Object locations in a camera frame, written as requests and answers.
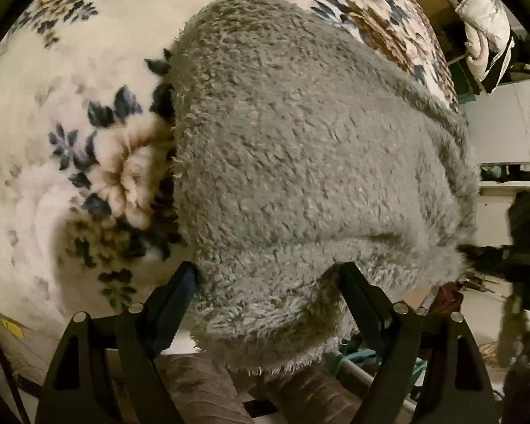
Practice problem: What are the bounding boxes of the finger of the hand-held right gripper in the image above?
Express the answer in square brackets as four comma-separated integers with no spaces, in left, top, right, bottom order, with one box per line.
[458,243,515,275]

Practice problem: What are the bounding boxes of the white padded jacket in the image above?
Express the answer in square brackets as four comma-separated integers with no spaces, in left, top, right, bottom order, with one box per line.
[454,0,515,82]

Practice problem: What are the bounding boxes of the chair draped with clothes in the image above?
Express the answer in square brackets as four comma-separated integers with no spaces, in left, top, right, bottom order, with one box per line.
[439,0,530,107]

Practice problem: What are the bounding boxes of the grey fleece pants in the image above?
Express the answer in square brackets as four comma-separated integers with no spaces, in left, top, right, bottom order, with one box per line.
[168,0,482,375]

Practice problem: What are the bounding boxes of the teal plastic basket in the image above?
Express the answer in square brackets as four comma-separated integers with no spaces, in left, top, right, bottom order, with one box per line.
[331,340,427,383]

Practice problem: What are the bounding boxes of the floral printed blanket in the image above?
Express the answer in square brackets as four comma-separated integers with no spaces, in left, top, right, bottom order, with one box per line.
[0,0,460,341]

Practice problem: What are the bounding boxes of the white wardrobe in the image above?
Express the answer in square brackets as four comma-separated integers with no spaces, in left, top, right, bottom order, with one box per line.
[461,82,530,248]

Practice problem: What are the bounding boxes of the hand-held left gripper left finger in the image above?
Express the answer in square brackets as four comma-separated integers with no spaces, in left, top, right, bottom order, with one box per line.
[35,261,199,424]

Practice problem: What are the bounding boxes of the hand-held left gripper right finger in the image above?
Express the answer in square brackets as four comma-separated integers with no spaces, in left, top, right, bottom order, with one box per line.
[338,262,501,424]

